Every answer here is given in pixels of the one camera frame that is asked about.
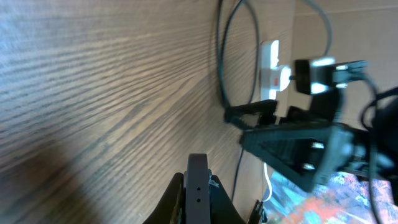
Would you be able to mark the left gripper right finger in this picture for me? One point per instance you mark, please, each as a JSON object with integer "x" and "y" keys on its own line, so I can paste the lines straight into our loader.
{"x": 222, "y": 210}

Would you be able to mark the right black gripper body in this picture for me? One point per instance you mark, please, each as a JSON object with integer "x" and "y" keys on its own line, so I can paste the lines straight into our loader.
{"x": 345, "y": 150}

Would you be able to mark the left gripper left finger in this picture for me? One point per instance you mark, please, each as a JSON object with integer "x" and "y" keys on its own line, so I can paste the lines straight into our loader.
{"x": 171, "y": 207}

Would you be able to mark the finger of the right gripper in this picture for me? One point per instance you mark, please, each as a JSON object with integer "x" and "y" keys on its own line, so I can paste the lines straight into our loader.
{"x": 298, "y": 151}
{"x": 253, "y": 115}

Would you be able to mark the blue screen smartphone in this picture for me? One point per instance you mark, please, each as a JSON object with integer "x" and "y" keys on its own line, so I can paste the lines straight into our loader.
{"x": 197, "y": 198}

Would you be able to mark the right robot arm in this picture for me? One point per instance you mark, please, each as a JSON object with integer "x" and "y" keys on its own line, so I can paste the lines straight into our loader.
{"x": 325, "y": 108}

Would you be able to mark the white power strip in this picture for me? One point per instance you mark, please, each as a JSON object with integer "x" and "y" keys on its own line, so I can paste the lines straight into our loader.
{"x": 269, "y": 59}

